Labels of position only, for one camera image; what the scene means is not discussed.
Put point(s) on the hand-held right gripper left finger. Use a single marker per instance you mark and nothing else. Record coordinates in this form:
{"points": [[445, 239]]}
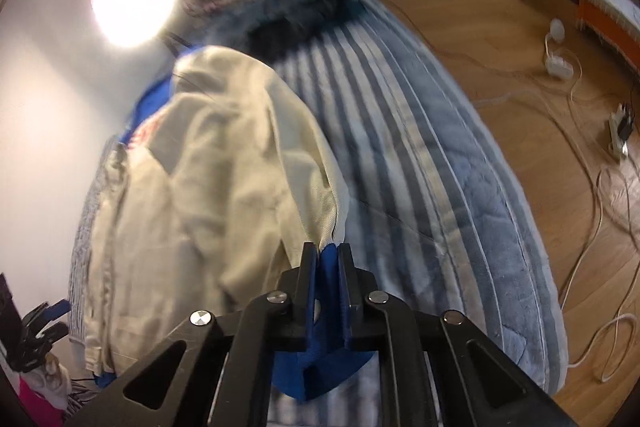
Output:
{"points": [[307, 287]]}

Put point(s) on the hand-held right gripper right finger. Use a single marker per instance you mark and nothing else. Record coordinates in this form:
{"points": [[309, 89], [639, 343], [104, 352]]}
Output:
{"points": [[346, 287]]}

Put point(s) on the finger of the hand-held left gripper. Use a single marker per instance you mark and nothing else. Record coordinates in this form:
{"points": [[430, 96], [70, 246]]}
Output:
{"points": [[45, 339], [50, 309]]}

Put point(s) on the beige and blue jacket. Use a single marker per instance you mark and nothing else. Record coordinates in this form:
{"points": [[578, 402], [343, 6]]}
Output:
{"points": [[210, 187]]}

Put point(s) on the person's left hand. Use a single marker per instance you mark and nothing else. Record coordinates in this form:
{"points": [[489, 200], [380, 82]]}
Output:
{"points": [[50, 372]]}

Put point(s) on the bed with striped sheet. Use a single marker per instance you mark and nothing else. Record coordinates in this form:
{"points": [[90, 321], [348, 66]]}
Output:
{"points": [[400, 147]]}

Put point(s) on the dark teal garment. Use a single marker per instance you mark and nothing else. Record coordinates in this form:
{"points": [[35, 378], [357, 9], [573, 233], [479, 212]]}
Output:
{"points": [[300, 27]]}

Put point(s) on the black tripod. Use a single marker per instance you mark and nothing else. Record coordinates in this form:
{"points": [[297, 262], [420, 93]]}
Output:
{"points": [[175, 42]]}

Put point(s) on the white power strip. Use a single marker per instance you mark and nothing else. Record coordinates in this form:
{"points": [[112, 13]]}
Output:
{"points": [[616, 142]]}

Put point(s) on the small white power adapter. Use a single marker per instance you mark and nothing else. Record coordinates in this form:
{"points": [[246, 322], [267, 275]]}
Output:
{"points": [[560, 67]]}

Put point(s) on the white round device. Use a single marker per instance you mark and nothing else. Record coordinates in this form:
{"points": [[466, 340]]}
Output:
{"points": [[557, 30]]}

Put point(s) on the orange trimmed furniture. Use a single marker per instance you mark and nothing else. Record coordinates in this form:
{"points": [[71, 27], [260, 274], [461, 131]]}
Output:
{"points": [[597, 19]]}

